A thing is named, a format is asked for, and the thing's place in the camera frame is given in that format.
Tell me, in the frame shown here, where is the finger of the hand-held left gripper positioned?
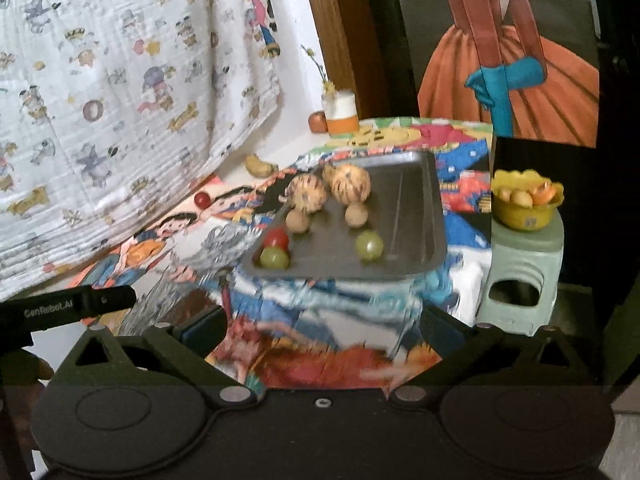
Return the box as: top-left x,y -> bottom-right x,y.
80,284 -> 137,315

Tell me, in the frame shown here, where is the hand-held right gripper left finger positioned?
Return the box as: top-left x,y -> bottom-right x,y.
52,304 -> 261,406

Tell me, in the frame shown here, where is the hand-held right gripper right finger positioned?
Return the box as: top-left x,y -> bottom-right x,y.
389,305 -> 599,406

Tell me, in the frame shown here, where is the green grape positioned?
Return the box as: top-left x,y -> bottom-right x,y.
259,247 -> 290,270
355,230 -> 385,264

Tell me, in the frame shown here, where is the metal tray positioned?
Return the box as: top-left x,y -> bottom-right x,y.
241,150 -> 449,281

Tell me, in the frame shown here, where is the brown longan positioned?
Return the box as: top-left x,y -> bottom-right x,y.
345,201 -> 370,230
285,209 -> 310,235

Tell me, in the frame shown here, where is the striped melon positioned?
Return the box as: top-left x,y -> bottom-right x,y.
285,172 -> 329,215
330,163 -> 372,206

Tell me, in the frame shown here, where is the person's left hand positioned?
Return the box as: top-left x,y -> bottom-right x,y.
0,347 -> 55,387

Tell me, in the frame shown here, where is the cartoon children printed mat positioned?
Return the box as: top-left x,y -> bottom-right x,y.
65,172 -> 282,342

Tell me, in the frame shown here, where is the green plastic stool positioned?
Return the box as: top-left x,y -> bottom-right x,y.
475,209 -> 566,339

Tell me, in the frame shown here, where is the yellow bowl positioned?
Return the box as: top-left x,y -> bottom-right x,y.
490,169 -> 565,233

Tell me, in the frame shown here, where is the colourful cartoon printed cloth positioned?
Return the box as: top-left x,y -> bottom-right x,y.
205,116 -> 497,392

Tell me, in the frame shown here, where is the yellow banana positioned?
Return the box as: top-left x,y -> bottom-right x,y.
244,154 -> 280,179

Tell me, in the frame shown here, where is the white cartoon printed blanket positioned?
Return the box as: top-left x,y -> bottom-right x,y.
0,0 -> 301,302

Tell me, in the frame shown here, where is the white and orange cup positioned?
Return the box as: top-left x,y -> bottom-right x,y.
322,89 -> 360,136

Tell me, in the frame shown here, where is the yellow flower sprig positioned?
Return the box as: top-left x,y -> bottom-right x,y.
300,44 -> 342,99

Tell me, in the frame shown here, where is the wall poster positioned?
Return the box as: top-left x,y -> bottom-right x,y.
390,0 -> 601,149

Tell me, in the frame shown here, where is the brown wooden frame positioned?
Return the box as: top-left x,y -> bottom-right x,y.
299,0 -> 387,122

